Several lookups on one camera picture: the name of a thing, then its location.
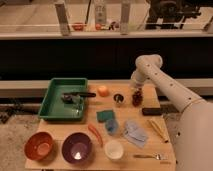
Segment orange carrot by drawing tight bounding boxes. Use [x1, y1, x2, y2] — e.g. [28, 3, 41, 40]
[88, 124, 103, 147]

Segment light blue folded cloth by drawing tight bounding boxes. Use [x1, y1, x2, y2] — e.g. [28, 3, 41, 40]
[123, 120, 148, 148]

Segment purple bowl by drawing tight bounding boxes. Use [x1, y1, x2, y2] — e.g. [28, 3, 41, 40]
[62, 132, 93, 164]

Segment yellow wooden stick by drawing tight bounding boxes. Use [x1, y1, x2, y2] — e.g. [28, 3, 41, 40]
[148, 119, 169, 143]

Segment blue crumpled cloth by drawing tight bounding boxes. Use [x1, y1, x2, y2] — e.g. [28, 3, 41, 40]
[105, 119, 119, 135]

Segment white cup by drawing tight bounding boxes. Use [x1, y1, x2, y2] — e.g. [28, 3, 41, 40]
[104, 140, 124, 161]

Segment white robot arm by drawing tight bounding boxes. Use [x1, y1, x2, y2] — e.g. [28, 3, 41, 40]
[130, 54, 213, 171]

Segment orange fruit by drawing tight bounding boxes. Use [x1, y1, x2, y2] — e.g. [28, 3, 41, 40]
[97, 85, 109, 97]

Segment black handled can opener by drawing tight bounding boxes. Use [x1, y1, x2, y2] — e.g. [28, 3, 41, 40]
[61, 92, 96, 104]

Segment wooden board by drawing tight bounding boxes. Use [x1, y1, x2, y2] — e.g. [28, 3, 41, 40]
[25, 83, 176, 171]

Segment green sponge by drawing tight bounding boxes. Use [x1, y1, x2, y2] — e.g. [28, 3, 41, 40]
[97, 110, 115, 122]

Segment red bowl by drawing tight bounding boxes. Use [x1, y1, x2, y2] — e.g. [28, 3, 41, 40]
[24, 132, 54, 161]

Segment green plastic tray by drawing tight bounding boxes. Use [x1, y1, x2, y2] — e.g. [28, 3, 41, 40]
[38, 78, 87, 121]

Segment black rectangular block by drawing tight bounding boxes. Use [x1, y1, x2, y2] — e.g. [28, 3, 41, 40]
[142, 108, 162, 116]

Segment small dark metal cup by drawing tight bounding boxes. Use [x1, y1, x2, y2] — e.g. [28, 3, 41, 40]
[113, 94, 124, 106]

